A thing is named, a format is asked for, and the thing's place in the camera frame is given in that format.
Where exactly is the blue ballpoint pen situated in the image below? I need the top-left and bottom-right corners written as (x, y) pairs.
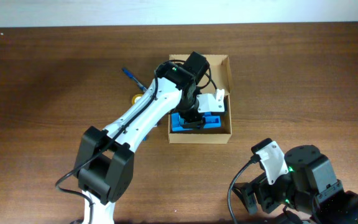
top-left (122, 67), bottom-right (147, 92)

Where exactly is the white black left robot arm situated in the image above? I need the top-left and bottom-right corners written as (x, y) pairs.
top-left (73, 52), bottom-right (211, 223)

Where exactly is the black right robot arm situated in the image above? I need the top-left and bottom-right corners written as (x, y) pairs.
top-left (227, 138), bottom-right (358, 224)

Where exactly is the yellow tape roll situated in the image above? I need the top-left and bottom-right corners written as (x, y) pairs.
top-left (131, 94), bottom-right (143, 105)

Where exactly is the blue tape dispenser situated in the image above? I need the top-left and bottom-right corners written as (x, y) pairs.
top-left (170, 112), bottom-right (221, 132)

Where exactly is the open cardboard box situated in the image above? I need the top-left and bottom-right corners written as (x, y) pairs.
top-left (168, 55), bottom-right (233, 144)

